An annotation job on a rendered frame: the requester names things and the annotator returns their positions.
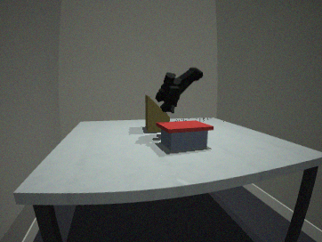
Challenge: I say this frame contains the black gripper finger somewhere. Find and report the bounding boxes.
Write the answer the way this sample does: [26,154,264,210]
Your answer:
[164,105,174,113]
[168,93,179,107]

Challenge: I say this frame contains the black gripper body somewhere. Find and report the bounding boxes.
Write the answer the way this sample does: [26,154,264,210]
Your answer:
[162,86,180,112]

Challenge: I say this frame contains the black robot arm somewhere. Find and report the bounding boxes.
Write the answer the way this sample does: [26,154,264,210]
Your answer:
[156,67,203,108]

